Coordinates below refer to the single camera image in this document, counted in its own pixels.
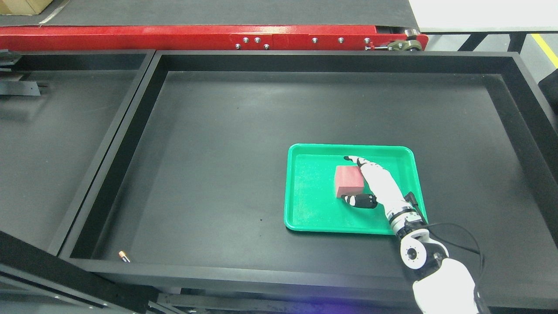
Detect black right metal shelf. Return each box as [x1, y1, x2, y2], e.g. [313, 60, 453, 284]
[61, 51, 557, 312]

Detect black left metal shelf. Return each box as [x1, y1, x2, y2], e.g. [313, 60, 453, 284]
[0, 50, 155, 255]

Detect black metal shelf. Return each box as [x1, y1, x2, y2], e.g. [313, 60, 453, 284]
[0, 50, 155, 255]
[61, 51, 557, 312]

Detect pink foam block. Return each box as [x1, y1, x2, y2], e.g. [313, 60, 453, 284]
[334, 165, 364, 198]

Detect small copper screw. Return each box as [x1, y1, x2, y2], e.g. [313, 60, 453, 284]
[118, 250, 131, 263]

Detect green plastic tray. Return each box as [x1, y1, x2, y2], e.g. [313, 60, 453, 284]
[284, 143, 427, 236]

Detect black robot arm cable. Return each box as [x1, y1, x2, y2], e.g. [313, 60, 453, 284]
[404, 192, 491, 314]

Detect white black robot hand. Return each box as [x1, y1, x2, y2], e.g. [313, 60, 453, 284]
[337, 156, 414, 219]

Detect red conveyor frame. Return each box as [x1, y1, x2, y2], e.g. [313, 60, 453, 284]
[0, 24, 429, 51]

